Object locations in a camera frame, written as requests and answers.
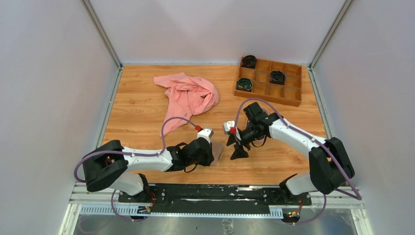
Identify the black coil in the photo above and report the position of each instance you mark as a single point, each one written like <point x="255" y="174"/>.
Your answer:
<point x="249" y="62"/>
<point x="244" y="84"/>
<point x="277" y="77"/>

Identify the pink oval card tray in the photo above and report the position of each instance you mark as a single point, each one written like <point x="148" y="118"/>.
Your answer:
<point x="259" y="139"/>

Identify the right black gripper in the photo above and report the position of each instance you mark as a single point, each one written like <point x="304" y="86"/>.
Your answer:
<point x="239" y="152"/>

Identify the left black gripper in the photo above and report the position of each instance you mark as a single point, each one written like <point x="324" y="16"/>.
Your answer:
<point x="209" y="158"/>

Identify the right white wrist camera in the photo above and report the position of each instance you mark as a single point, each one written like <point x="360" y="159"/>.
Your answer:
<point x="229" y="127"/>

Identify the black coil middle right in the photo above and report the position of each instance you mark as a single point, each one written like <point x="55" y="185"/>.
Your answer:
<point x="277" y="77"/>

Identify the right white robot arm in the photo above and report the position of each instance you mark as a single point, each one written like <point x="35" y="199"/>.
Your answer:
<point x="329" y="163"/>

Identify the black coil bottom left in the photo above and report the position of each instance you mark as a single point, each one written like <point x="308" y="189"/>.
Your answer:
<point x="244" y="84"/>

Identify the wooden compartment tray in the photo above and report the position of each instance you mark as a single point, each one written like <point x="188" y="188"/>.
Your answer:
<point x="287" y="94"/>

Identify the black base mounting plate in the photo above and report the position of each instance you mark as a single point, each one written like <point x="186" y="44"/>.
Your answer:
<point x="201" y="200"/>

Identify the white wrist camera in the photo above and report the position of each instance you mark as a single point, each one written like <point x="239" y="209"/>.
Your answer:
<point x="205" y="133"/>
<point x="229" y="127"/>

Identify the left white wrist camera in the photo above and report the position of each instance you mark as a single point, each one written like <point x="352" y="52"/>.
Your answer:
<point x="205" y="133"/>

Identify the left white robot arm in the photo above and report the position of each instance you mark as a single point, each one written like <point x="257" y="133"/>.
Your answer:
<point x="115" y="166"/>

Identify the black coil top left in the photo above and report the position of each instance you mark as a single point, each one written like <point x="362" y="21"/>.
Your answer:
<point x="249" y="62"/>

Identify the pink cloth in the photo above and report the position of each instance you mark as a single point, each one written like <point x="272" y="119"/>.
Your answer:
<point x="187" y="96"/>

